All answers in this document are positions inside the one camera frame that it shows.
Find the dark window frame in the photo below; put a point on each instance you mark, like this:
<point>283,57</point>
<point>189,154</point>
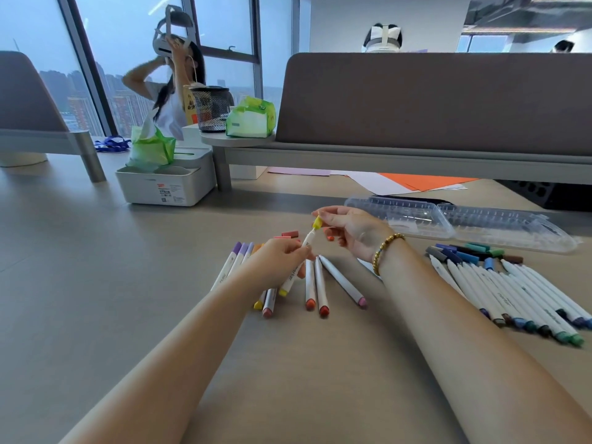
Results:
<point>226,53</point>

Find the yellow carton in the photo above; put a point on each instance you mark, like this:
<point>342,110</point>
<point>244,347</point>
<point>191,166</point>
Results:
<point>189,106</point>

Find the crumpled green tissue pack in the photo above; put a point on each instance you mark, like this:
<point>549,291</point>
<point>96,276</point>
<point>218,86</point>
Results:
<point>150,150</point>

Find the small white box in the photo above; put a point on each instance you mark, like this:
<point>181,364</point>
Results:
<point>192,137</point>

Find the person's right forearm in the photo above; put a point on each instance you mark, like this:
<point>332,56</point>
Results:
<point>476,360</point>

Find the papers with orange sheet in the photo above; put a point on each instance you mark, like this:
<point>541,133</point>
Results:
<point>374,182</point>

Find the white desk organizer box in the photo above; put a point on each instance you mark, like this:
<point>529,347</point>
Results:
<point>162,189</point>

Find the person's left hand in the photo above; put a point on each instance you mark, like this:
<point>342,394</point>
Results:
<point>273,265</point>

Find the grey desk riser shelf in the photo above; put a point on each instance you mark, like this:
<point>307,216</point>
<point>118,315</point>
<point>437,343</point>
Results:
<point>41,142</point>
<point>370,159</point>

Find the black smartphone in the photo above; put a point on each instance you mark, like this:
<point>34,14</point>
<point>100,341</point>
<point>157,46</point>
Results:
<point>430,199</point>

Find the clear plastic marker case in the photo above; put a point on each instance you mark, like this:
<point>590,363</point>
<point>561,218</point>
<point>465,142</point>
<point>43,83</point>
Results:
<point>407,219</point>

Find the white headset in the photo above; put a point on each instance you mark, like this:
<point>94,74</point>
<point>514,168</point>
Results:
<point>162,41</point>

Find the black mesh pen holder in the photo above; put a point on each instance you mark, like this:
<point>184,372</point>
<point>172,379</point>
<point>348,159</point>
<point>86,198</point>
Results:
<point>210,110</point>

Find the group of warm-coloured white markers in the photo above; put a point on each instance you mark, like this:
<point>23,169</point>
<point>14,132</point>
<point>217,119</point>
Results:
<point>342,282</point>

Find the lilac paper sheet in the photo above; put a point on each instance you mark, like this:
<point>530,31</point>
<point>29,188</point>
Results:
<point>296,171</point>

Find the orange paper sheet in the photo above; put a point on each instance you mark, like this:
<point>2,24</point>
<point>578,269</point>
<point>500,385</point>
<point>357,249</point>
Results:
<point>425,181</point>

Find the white cylindrical container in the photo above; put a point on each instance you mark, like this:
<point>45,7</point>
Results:
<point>21,159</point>

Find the person's left forearm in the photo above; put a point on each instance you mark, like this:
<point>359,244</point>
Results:
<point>157,365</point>

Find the person's right hand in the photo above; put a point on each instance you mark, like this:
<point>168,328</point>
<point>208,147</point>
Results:
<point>358,231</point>

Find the lime-yellow marker cap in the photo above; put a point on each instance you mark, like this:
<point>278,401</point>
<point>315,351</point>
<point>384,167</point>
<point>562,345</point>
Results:
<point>317,222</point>

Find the group of warm-coloured marker caps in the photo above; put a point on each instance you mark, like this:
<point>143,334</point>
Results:
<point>290,234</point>

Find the lime-yellow-ended white marker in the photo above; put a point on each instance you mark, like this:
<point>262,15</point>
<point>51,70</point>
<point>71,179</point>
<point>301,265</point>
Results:
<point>309,238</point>

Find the group of cool-coloured white markers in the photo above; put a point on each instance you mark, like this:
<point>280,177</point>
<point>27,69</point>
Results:
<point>467,286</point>

